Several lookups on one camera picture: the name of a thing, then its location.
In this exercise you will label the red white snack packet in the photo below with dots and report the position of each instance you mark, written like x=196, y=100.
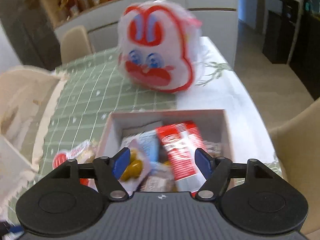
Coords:
x=180, y=142

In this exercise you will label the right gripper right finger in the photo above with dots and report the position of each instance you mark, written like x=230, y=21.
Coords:
x=216, y=171

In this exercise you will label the red round lid cup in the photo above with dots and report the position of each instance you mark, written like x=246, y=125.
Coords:
x=84, y=153

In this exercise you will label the blue white snack packet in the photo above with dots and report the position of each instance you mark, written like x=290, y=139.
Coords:
x=148, y=142

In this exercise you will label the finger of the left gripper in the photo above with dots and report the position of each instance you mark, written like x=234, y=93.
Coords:
x=6, y=228

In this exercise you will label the pink open gift box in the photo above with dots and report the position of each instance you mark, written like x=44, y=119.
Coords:
x=212, y=125

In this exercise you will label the white cartoon food cover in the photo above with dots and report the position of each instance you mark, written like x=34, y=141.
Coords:
x=29, y=96

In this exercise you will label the green grid tablecloth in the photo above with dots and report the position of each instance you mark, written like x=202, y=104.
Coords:
x=95, y=88

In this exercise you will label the black fish tank stand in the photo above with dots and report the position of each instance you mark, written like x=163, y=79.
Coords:
x=292, y=37

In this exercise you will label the white sideboard cabinet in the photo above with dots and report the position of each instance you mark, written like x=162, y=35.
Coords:
x=218, y=20

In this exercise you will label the beige chair right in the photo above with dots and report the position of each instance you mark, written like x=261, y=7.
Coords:
x=296, y=144

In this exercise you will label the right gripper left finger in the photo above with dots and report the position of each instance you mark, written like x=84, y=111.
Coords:
x=108, y=172

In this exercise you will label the beige chair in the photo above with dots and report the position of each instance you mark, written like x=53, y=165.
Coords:
x=296, y=144
x=75, y=44

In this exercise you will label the red white bunny bag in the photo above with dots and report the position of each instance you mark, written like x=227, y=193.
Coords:
x=159, y=44

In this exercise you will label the silver green cracker packet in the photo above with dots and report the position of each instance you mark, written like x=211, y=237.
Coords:
x=160, y=179

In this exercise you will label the beige chair far left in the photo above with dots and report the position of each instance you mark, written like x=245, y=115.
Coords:
x=75, y=44

